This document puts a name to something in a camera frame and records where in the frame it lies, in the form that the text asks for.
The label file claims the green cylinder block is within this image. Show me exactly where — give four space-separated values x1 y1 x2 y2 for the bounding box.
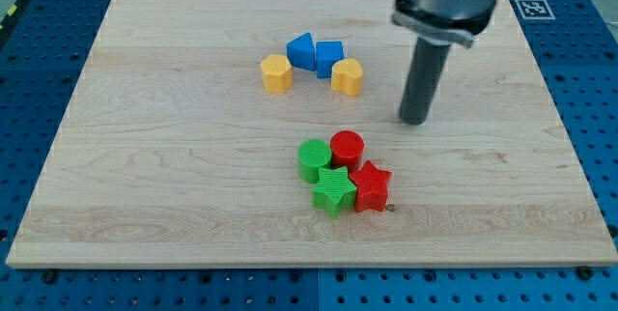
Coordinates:
297 139 332 184

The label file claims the red cylinder block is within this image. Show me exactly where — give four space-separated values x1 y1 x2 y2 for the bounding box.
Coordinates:
330 130 365 172

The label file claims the green star block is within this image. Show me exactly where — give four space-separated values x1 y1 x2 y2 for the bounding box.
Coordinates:
312 166 357 219

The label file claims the yellow heart block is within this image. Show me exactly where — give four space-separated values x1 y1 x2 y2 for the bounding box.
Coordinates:
330 58 364 97

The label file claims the yellow hexagon block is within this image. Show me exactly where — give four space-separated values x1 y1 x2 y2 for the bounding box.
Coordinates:
260 54 293 94

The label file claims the red star block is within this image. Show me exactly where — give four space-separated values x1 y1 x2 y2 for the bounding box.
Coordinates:
349 160 392 212

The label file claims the blue triangular block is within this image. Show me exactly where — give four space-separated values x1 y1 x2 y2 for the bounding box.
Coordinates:
286 32 316 71

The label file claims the blue square block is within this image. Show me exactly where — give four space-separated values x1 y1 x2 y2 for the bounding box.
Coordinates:
316 41 345 79

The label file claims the light wooden board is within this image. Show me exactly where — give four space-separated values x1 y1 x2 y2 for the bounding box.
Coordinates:
6 0 617 269

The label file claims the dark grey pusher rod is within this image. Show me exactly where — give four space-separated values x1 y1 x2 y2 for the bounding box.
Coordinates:
399 38 451 126

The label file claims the white fiducial marker tag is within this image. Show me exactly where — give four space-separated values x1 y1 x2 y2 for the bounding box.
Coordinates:
514 0 555 20

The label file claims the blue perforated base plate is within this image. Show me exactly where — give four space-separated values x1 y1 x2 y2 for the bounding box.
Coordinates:
1 0 617 310

